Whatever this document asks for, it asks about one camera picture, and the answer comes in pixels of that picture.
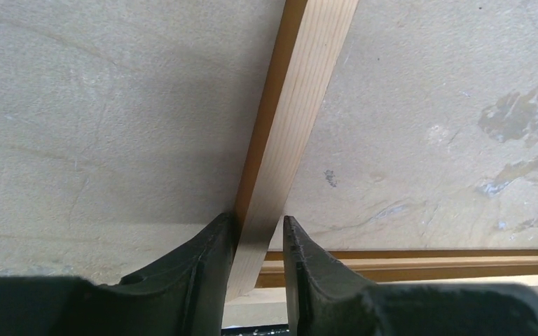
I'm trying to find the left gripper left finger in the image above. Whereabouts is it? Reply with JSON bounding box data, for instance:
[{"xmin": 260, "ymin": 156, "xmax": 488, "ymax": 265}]
[{"xmin": 0, "ymin": 213, "xmax": 235, "ymax": 335}]

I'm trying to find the wooden picture frame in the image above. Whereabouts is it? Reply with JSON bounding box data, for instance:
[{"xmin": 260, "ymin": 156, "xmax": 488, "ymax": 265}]
[{"xmin": 227, "ymin": 1, "xmax": 538, "ymax": 299}]

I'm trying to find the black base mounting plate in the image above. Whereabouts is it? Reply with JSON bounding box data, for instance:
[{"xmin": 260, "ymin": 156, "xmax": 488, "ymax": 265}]
[{"xmin": 221, "ymin": 324, "xmax": 290, "ymax": 336}]

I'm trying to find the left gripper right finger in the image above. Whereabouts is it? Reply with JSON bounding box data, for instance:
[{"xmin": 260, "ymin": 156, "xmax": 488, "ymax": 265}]
[{"xmin": 283, "ymin": 216, "xmax": 538, "ymax": 335}]

